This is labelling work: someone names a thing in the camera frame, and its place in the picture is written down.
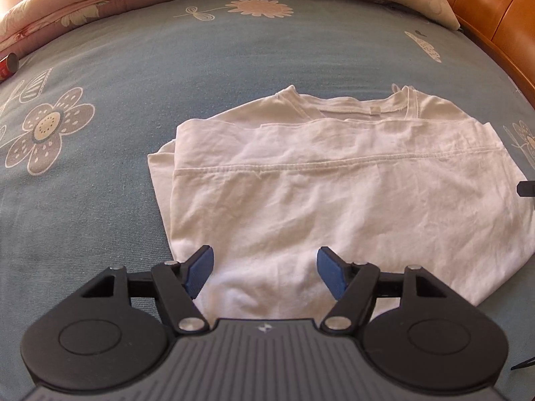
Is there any wooden bed headboard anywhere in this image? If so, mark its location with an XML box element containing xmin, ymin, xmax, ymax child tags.
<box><xmin>422</xmin><ymin>0</ymin><xmax>535</xmax><ymax>107</ymax></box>

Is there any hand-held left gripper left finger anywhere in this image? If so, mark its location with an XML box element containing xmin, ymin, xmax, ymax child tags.
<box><xmin>81</xmin><ymin>245</ymin><xmax>215</xmax><ymax>336</ymax></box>

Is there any red chips can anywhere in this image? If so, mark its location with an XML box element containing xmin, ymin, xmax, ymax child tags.
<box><xmin>0</xmin><ymin>52</ymin><xmax>20</xmax><ymax>83</ymax></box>

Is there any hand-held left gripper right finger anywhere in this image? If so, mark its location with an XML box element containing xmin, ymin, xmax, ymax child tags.
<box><xmin>317</xmin><ymin>246</ymin><xmax>455</xmax><ymax>337</ymax></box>

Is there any white printed long-sleeve shirt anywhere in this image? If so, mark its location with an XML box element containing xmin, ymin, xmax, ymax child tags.
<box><xmin>147</xmin><ymin>85</ymin><xmax>535</xmax><ymax>320</ymax></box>

